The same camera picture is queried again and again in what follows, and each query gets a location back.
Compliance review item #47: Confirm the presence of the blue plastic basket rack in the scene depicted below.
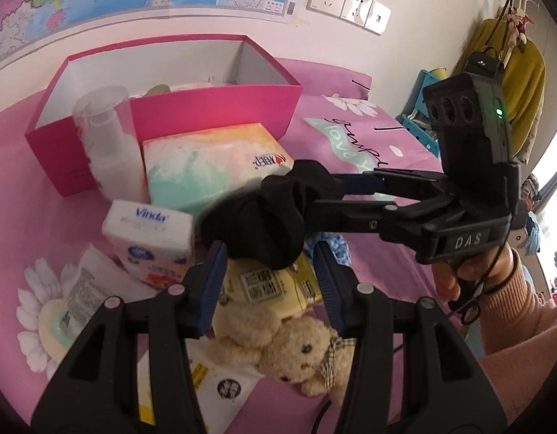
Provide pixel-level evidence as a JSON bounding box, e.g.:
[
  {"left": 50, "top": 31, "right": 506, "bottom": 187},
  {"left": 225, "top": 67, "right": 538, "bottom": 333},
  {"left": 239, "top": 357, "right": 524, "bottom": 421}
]
[{"left": 396, "top": 69, "right": 440, "bottom": 158}]

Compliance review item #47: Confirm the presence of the black hanging handbag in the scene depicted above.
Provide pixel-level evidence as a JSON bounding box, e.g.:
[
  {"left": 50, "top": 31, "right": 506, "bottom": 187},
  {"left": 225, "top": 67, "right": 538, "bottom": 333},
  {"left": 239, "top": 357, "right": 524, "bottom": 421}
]
[{"left": 463, "top": 0, "right": 514, "bottom": 82}]

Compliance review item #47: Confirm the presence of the white spray bottle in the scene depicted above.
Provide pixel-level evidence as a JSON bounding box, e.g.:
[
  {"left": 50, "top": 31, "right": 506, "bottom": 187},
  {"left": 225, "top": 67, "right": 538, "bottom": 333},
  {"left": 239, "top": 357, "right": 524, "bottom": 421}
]
[{"left": 73, "top": 85, "right": 149, "bottom": 203}]

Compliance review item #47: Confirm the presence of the white yellow packet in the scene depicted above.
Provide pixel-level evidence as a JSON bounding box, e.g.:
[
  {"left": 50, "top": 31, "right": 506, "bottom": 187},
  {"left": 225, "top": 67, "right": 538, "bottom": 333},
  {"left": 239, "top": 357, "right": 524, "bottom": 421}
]
[{"left": 136, "top": 338, "right": 266, "bottom": 434}]

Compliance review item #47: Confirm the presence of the yellow paper packet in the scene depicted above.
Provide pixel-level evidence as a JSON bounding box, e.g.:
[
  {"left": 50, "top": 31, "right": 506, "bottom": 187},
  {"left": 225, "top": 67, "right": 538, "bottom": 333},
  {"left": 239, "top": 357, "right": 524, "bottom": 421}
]
[{"left": 222, "top": 254, "right": 322, "bottom": 318}]

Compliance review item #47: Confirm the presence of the yellow hanging garment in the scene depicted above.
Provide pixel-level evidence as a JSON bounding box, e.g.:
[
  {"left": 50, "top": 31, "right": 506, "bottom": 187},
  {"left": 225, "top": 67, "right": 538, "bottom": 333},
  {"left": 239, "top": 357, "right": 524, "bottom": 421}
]
[{"left": 452, "top": 19, "right": 546, "bottom": 165}]

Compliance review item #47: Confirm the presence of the beige teddy bear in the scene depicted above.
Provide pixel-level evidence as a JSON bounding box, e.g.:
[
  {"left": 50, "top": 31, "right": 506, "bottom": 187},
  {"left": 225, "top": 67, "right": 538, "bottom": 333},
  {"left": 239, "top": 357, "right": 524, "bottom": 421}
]
[{"left": 208, "top": 300, "right": 356, "bottom": 405}]

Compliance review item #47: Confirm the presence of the blue checked cloth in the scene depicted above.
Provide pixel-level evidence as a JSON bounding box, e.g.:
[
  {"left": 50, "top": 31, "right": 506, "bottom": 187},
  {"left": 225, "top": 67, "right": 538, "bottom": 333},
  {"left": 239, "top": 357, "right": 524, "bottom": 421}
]
[{"left": 303, "top": 232, "right": 352, "bottom": 267}]

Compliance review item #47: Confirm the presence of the green wet wipes pack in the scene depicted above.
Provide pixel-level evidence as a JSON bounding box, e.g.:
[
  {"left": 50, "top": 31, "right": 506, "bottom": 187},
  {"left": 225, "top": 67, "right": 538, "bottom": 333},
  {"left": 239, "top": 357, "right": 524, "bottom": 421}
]
[{"left": 51, "top": 244, "right": 158, "bottom": 363}]

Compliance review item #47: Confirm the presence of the pastel tissue pack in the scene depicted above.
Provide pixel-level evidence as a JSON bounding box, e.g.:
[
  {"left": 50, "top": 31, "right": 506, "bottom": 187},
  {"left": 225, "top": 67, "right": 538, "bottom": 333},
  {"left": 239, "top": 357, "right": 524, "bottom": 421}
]
[{"left": 143, "top": 123, "right": 293, "bottom": 217}]

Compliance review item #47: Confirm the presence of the white wall switch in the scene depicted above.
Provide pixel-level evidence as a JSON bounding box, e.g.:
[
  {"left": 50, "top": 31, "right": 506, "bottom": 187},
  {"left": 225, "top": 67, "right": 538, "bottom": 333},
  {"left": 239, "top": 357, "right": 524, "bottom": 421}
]
[{"left": 340, "top": 0, "right": 392, "bottom": 35}]

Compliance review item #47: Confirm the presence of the black cable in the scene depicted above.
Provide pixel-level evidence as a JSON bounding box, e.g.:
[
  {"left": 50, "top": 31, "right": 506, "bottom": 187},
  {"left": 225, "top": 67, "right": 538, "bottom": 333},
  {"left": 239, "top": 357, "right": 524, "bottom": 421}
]
[{"left": 449, "top": 216, "right": 522, "bottom": 327}]

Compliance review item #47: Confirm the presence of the black camera box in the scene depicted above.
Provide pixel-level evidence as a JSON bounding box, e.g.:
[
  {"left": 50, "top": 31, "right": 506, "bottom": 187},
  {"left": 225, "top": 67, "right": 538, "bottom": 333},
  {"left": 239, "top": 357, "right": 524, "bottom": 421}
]
[{"left": 423, "top": 73, "right": 511, "bottom": 178}]

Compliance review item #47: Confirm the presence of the pink sweater forearm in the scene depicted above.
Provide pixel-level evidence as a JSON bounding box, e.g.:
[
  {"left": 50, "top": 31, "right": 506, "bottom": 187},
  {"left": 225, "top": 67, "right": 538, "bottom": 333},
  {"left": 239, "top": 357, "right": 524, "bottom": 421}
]
[{"left": 479, "top": 269, "right": 557, "bottom": 422}]

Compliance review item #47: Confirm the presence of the black soft cloth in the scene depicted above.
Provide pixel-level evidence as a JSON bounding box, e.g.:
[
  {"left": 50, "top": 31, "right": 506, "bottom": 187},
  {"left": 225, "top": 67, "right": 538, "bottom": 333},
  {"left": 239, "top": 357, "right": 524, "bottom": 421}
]
[{"left": 199, "top": 160, "right": 343, "bottom": 269}]

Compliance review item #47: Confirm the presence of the pink cardboard box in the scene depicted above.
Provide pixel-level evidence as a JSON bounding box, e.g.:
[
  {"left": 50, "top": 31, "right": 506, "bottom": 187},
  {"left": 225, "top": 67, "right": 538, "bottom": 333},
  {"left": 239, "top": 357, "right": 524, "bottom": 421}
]
[{"left": 25, "top": 34, "right": 303, "bottom": 197}]

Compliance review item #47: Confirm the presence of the white Vinda tissue pack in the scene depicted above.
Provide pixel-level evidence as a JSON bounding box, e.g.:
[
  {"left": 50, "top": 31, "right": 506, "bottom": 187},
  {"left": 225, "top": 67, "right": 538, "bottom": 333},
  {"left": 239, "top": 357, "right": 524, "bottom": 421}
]
[{"left": 102, "top": 200, "right": 195, "bottom": 289}]

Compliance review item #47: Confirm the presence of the person's right hand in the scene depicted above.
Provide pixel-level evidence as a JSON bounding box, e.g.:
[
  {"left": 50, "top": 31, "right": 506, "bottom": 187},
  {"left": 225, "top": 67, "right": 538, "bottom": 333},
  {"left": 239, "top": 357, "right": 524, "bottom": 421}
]
[{"left": 430, "top": 243, "right": 528, "bottom": 327}]

